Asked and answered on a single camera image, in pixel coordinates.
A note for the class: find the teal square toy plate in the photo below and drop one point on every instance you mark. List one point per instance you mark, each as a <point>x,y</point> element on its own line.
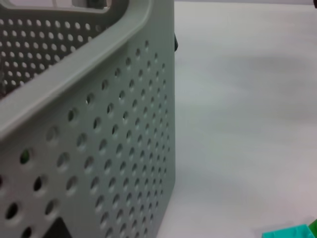
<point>289,231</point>

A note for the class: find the translucent green toy brick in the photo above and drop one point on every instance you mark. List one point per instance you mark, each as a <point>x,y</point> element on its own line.
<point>314,225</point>

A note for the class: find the grey perforated storage bin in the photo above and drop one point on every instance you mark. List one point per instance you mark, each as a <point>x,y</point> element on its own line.
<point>111,148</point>

